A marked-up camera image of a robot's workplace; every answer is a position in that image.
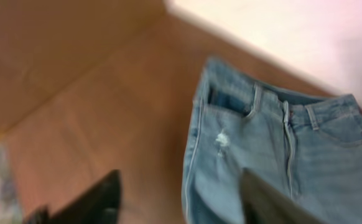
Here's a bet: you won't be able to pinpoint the light blue denim jeans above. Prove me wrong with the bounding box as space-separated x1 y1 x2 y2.
182 58 362 223

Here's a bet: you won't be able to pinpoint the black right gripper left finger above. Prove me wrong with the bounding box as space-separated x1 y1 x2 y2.
24 170 121 224

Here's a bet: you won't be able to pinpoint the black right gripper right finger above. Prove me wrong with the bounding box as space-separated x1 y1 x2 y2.
239 169 321 224

